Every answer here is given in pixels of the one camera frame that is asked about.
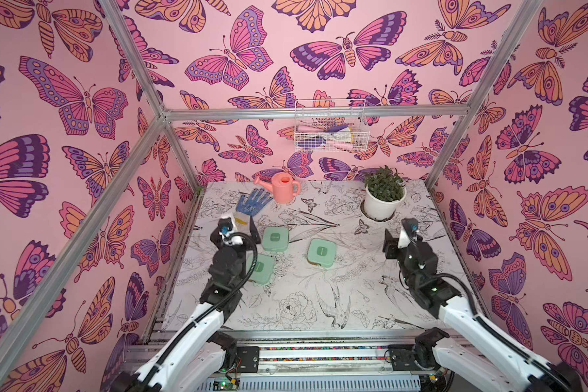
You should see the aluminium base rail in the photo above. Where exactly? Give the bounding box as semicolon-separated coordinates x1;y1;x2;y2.
122;329;540;392

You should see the green clipper case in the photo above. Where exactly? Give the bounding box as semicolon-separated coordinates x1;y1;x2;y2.
249;254;275;285

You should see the white wire wall basket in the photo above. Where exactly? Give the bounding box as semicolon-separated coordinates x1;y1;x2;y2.
292;98;370;154

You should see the potted green plant white pot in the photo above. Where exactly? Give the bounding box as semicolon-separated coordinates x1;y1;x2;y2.
364;166;406;221

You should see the pink watering can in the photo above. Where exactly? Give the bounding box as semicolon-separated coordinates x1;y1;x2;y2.
253;172;302;204

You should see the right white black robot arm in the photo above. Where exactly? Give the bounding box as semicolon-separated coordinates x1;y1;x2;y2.
382;218;582;391

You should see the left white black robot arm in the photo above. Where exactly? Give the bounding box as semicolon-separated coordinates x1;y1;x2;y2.
107;214;259;391

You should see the blue garden glove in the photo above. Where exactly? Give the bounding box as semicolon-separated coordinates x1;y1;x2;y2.
234;189;273;225

